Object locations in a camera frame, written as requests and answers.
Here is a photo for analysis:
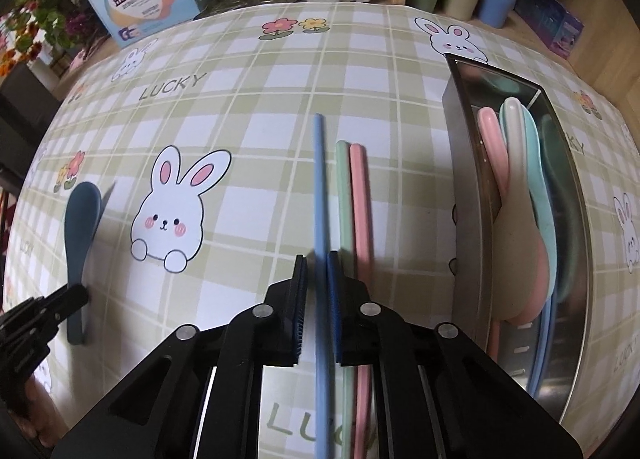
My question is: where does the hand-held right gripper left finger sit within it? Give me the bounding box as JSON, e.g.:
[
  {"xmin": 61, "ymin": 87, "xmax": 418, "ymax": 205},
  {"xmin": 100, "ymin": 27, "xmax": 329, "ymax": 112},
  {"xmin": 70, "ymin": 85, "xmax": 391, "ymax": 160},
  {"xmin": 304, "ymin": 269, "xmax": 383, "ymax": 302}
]
[{"xmin": 50, "ymin": 254, "xmax": 308, "ymax": 459}]

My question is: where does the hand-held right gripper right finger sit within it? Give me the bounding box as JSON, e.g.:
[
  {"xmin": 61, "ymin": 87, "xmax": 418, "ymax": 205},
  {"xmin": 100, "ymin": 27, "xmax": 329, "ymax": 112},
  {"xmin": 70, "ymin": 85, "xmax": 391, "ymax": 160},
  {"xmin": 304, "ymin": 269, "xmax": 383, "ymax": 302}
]
[{"xmin": 326, "ymin": 250, "xmax": 585, "ymax": 459}]

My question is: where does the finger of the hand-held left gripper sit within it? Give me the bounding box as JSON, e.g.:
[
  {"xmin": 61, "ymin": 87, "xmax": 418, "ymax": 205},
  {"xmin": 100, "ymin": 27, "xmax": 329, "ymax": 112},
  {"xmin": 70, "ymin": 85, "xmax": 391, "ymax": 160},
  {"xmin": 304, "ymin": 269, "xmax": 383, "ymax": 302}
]
[{"xmin": 30, "ymin": 284, "xmax": 91, "ymax": 340}]

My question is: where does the blue spoon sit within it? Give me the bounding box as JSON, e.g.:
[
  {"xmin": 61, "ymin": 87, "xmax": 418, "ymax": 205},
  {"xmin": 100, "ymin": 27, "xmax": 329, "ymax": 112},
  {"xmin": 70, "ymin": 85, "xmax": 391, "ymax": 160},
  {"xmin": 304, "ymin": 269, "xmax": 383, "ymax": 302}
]
[{"xmin": 64, "ymin": 181, "xmax": 103, "ymax": 345}]

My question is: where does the blue chopstick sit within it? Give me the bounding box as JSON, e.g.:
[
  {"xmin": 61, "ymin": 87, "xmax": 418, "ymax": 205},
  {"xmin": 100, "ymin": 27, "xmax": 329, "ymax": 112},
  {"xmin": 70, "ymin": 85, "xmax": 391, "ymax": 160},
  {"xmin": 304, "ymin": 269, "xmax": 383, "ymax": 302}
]
[
  {"xmin": 312, "ymin": 113, "xmax": 337, "ymax": 459},
  {"xmin": 527, "ymin": 299, "xmax": 556, "ymax": 396}
]

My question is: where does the cream spoon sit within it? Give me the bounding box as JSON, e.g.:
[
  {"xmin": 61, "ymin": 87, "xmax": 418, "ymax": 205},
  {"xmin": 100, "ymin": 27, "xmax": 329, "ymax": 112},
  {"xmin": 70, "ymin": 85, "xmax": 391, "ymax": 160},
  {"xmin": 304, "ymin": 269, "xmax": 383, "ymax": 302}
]
[{"xmin": 492, "ymin": 96, "xmax": 546, "ymax": 325}]

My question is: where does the metal utensil tray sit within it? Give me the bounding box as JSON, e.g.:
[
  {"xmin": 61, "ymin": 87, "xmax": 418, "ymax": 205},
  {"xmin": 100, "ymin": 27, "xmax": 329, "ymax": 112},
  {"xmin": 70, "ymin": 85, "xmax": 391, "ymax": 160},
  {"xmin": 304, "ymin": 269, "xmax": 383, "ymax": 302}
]
[{"xmin": 441, "ymin": 53, "xmax": 596, "ymax": 407}]

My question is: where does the pink spoon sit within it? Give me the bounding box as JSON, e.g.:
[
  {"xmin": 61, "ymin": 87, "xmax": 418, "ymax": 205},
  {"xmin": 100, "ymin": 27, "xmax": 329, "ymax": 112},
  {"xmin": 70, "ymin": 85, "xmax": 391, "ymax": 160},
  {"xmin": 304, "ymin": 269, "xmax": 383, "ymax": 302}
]
[{"xmin": 476, "ymin": 108, "xmax": 551, "ymax": 326}]

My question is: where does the green spoon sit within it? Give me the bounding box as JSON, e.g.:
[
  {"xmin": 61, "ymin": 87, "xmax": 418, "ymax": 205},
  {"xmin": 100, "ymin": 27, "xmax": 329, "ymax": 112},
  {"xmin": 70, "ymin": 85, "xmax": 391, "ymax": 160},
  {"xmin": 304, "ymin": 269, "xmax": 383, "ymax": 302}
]
[{"xmin": 520, "ymin": 106, "xmax": 559, "ymax": 301}]

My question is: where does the person's left hand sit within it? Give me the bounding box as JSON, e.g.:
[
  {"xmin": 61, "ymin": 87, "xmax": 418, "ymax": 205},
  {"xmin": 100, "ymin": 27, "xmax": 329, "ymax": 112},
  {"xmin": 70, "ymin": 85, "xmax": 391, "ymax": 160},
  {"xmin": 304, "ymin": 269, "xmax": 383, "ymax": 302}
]
[{"xmin": 15, "ymin": 374, "xmax": 68, "ymax": 447}]

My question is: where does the pink chopstick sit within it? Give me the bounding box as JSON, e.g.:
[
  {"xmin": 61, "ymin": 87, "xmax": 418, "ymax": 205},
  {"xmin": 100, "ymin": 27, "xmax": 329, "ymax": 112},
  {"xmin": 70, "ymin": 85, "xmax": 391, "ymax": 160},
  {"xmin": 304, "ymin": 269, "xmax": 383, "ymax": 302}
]
[{"xmin": 349, "ymin": 143, "xmax": 375, "ymax": 459}]

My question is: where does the green chopstick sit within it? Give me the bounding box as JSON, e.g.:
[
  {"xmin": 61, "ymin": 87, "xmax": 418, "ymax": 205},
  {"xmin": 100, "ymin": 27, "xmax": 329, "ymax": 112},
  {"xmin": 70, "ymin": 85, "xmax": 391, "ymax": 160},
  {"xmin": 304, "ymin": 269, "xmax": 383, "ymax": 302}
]
[{"xmin": 335, "ymin": 140, "xmax": 357, "ymax": 459}]

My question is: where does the checked bunny tablecloth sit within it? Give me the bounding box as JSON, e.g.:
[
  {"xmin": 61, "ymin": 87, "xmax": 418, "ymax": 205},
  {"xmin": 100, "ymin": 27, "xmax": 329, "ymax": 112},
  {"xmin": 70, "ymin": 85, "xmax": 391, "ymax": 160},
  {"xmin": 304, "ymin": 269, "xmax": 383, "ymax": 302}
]
[{"xmin": 0, "ymin": 1, "xmax": 640, "ymax": 459}]

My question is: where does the pink flower plant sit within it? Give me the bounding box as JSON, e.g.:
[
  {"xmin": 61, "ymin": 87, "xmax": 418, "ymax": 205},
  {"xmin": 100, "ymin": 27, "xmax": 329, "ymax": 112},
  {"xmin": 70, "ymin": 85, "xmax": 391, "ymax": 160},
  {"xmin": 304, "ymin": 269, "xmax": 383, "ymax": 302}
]
[{"xmin": 0, "ymin": 0, "xmax": 111, "ymax": 80}]

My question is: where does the purple box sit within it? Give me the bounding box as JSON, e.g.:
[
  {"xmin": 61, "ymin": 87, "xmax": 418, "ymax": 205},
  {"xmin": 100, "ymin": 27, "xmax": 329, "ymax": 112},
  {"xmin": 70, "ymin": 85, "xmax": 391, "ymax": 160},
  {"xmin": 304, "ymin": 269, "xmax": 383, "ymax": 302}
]
[{"xmin": 512, "ymin": 0, "xmax": 586, "ymax": 60}]

